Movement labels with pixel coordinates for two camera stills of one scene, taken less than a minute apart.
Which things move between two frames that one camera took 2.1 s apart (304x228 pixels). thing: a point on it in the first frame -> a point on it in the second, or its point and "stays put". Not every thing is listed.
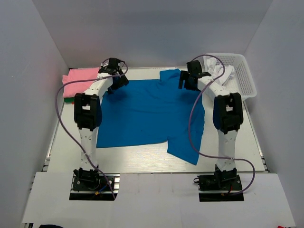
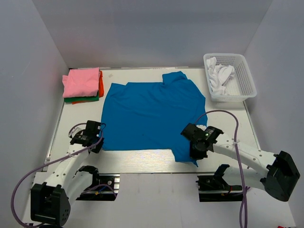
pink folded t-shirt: [71, 90] stays put
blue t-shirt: [153, 111] stays put
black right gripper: [186, 80] -> [188, 132]
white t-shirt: [215, 68] stays put
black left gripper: [121, 81] -> [97, 147]
